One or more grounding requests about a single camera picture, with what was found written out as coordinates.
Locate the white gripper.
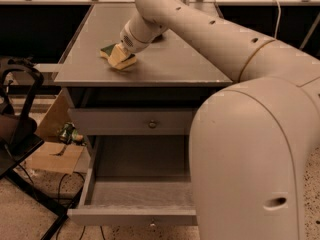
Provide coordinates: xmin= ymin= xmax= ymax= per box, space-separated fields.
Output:
xmin=108 ymin=12 xmax=166 ymax=69

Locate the green and yellow sponge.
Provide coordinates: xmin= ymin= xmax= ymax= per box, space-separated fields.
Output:
xmin=100 ymin=43 xmax=129 ymax=61

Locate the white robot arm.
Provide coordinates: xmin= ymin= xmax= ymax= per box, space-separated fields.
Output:
xmin=112 ymin=0 xmax=320 ymax=240

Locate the grey top drawer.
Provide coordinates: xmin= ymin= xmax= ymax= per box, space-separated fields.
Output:
xmin=68 ymin=108 xmax=193 ymax=135

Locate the grey drawer cabinet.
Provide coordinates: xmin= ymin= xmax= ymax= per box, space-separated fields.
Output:
xmin=53 ymin=2 xmax=234 ymax=228

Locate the open grey middle drawer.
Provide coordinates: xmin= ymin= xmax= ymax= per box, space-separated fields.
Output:
xmin=68 ymin=135 xmax=197 ymax=226

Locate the black chair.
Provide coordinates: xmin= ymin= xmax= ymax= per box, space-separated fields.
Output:
xmin=0 ymin=57 xmax=67 ymax=240

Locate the brown cardboard sheet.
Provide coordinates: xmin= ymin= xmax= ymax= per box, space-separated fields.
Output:
xmin=26 ymin=92 xmax=84 ymax=174

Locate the black floor cable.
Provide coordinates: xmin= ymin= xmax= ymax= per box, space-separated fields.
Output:
xmin=54 ymin=171 xmax=107 ymax=240

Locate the white cable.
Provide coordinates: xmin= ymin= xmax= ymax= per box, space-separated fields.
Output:
xmin=267 ymin=0 xmax=282 ymax=40

